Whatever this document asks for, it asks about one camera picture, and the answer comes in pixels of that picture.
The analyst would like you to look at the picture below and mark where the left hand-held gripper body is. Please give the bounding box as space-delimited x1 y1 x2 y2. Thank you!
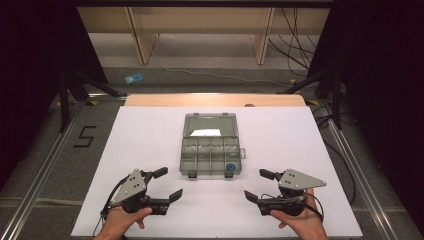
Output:
109 168 172 216

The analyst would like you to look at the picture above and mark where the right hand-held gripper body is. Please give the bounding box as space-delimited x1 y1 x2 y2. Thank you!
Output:
256 168 328 218

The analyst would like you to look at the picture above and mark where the clear plastic organizer box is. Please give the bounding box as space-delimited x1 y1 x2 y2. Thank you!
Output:
179 112 247 180

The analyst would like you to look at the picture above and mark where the person's left hand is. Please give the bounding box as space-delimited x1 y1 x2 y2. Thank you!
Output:
99 205 154 240

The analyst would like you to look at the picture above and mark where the person's right hand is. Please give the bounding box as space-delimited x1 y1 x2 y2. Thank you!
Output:
268 187 330 240

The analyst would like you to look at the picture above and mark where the white table mat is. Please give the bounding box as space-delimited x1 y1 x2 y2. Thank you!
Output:
70 105 364 239

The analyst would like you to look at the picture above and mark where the white paper sheet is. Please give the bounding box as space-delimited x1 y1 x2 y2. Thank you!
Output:
189 128 222 138

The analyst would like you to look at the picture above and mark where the black metal stand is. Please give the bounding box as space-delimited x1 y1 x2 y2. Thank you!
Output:
57 67 128 134
276 67 345 132

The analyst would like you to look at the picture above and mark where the blue card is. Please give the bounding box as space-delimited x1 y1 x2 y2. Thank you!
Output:
124 72 145 85

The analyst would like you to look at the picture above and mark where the black curtain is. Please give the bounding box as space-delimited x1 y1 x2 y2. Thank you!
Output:
305 0 424 236
0 0 110 190

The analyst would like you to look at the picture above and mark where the light wooden shelf unit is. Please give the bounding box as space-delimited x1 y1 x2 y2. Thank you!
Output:
77 6 332 66

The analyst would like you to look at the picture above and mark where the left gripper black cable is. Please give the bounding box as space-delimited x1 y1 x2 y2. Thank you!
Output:
92 175 132 237

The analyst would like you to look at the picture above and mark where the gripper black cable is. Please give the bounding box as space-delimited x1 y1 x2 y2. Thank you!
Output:
92 175 132 237
303 192 325 222

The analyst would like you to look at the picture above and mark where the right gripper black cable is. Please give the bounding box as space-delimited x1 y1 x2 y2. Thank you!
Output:
303 192 325 222

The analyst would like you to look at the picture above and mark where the black floor cable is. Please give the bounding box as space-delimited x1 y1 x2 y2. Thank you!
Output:
311 102 358 205

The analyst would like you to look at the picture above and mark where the aluminium floor rail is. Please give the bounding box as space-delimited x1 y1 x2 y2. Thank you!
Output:
0 93 130 240
323 115 400 240

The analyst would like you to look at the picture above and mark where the white floor cable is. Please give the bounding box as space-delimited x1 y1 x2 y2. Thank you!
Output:
149 32 292 89

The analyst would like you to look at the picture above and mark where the bundle of black cables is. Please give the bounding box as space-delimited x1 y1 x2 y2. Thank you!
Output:
267 7 322 78

